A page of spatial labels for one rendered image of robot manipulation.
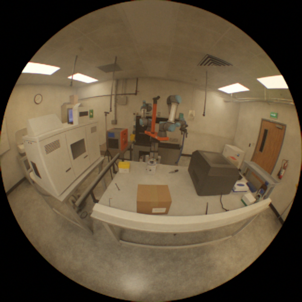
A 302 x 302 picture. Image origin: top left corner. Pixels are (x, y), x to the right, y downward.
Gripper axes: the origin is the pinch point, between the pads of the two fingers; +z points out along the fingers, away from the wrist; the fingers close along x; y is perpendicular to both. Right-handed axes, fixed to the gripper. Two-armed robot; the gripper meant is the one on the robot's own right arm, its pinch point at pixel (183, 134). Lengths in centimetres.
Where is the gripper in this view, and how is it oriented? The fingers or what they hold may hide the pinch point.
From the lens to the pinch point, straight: 178.5
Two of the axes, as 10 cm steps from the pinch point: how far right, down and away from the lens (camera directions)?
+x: 3.5, 5.0, -8.0
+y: -9.0, 4.1, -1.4
